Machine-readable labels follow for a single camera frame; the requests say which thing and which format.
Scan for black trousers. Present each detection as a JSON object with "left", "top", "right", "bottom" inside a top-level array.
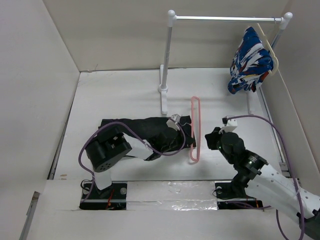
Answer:
[{"left": 101, "top": 115, "right": 195, "bottom": 154}]

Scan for pink plastic hanger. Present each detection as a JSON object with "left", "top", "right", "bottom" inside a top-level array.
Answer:
[{"left": 188, "top": 96, "right": 202, "bottom": 166}]

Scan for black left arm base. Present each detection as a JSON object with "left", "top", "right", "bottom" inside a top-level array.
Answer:
[{"left": 79, "top": 181, "right": 128, "bottom": 211}]

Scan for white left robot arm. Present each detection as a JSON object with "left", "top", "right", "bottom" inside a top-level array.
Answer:
[{"left": 82, "top": 122, "right": 187, "bottom": 199}]

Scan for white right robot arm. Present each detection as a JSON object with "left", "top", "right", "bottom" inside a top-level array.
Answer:
[{"left": 205, "top": 127, "right": 320, "bottom": 240}]

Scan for cream plastic hanger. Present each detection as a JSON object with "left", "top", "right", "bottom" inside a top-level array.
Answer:
[{"left": 256, "top": 23, "right": 279, "bottom": 76}]

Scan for blue patterned garment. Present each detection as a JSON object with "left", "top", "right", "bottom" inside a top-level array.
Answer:
[{"left": 227, "top": 26, "right": 274, "bottom": 95}]

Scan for white metal clothes rack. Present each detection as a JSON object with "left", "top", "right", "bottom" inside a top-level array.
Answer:
[{"left": 157, "top": 9, "right": 294, "bottom": 116}]

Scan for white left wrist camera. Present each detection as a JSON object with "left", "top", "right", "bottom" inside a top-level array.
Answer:
[{"left": 166, "top": 113, "right": 181, "bottom": 131}]

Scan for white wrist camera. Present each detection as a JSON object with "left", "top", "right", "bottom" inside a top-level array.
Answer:
[
  {"left": 219, "top": 116, "right": 238, "bottom": 134},
  {"left": 166, "top": 113, "right": 181, "bottom": 131}
]

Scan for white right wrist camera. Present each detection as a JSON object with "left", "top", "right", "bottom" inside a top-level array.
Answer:
[{"left": 219, "top": 116, "right": 238, "bottom": 134}]

